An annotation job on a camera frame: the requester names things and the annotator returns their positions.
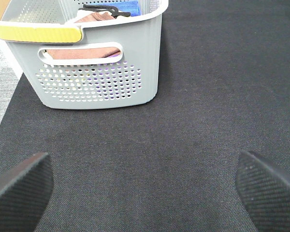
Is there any brown towel in basket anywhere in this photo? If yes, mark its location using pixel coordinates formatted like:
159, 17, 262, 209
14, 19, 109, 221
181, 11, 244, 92
43, 10, 121, 59

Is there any yellow basket handle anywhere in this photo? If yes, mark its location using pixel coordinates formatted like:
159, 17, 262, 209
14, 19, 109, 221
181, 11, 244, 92
0, 0, 83, 44

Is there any black fabric table mat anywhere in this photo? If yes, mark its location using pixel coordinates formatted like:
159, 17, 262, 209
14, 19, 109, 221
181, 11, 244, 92
0, 0, 290, 232

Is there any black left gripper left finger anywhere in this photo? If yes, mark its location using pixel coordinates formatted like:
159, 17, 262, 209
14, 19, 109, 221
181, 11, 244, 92
0, 153, 53, 232

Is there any black clip in basket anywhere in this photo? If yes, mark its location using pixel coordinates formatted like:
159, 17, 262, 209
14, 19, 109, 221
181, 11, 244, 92
79, 4, 131, 18

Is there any grey perforated plastic basket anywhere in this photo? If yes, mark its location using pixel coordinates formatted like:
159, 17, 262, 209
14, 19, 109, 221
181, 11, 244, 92
0, 0, 169, 110

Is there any purple towel in basket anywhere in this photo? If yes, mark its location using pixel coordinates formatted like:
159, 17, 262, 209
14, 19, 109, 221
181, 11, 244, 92
81, 60, 137, 101

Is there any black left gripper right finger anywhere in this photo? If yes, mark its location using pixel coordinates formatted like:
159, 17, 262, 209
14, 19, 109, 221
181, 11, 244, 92
235, 151, 290, 232

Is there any blue towel in basket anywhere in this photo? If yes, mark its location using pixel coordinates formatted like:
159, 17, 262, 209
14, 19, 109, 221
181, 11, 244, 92
118, 0, 142, 16

